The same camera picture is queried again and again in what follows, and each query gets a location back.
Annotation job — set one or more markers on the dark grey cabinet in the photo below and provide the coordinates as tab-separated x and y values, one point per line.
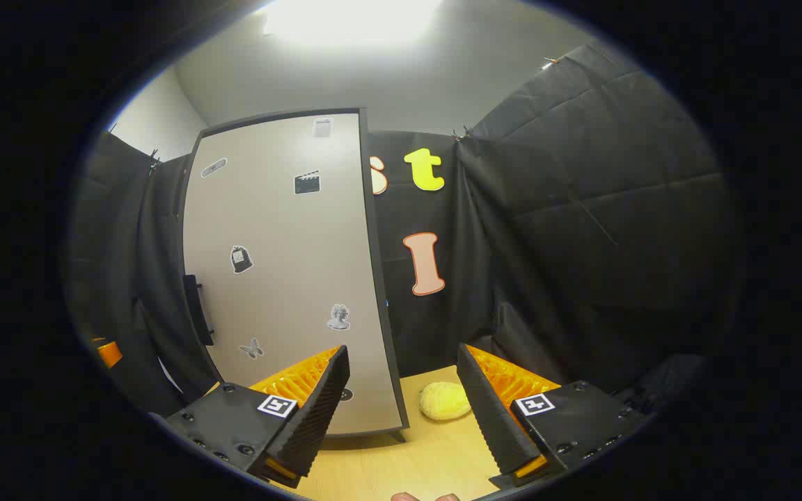
376	278

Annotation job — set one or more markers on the black backdrop cloth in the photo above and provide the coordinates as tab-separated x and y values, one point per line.
582	209

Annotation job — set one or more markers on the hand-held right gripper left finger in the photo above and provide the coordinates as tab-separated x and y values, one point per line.
317	410

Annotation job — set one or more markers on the grey cabinet door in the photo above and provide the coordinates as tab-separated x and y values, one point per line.
289	243

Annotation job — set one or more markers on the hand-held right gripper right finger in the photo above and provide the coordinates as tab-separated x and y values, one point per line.
488	410

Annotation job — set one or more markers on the ceiling light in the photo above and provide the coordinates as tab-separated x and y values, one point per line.
352	17

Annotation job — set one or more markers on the yellow round sponge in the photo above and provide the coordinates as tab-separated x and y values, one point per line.
443	402

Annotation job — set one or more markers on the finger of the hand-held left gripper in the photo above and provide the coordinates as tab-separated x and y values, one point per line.
107	353

